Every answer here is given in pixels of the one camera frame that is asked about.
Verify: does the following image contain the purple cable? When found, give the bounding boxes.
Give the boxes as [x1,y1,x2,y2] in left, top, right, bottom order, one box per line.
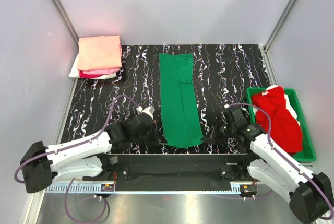
[216,103,334,221]
[14,95,143,222]

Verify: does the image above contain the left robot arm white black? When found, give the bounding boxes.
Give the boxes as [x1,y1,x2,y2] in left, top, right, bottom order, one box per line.
[18,113,160,194]

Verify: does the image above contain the folded pink t shirt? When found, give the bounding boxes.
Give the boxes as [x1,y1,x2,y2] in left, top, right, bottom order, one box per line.
[79,68,120,79]

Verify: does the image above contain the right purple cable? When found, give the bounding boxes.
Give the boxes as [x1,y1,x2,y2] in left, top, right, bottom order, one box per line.
[216,103,334,221]

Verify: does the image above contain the green t shirt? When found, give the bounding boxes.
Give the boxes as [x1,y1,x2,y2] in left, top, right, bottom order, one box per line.
[159,53,203,148]

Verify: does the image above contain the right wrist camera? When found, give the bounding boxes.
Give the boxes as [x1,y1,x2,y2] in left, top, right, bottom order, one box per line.
[224,106,248,124]

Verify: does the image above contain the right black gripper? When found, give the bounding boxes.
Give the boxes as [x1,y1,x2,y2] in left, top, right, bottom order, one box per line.
[201,117,236,146]

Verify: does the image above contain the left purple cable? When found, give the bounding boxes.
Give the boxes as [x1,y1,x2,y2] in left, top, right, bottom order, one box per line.
[14,95,143,222]

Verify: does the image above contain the red white t shirt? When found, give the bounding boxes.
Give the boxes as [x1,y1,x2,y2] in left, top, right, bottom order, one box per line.
[251,86,303,156]

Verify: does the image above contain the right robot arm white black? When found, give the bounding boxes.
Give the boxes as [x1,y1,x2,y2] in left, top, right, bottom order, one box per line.
[201,119,333,223]

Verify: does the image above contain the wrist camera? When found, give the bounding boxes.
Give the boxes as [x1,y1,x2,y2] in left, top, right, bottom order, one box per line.
[136,105,155,119]
[224,106,248,124]

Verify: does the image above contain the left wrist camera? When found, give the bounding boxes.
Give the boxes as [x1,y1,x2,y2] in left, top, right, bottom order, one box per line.
[136,105,155,119]

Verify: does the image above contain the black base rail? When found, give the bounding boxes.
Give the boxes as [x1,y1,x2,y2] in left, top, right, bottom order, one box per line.
[51,152,264,192]

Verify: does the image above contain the aluminium frame rail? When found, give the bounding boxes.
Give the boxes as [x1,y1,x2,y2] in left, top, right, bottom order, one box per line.
[33,162,320,196]

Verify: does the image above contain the folded white t shirt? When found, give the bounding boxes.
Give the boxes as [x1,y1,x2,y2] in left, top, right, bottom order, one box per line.
[68,55,120,80]

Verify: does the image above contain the folded peach t shirt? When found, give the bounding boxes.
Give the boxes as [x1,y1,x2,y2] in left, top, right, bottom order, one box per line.
[77,35,122,71]

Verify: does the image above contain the green plastic bin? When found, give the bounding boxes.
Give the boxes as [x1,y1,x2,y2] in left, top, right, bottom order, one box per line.
[247,85,316,162]

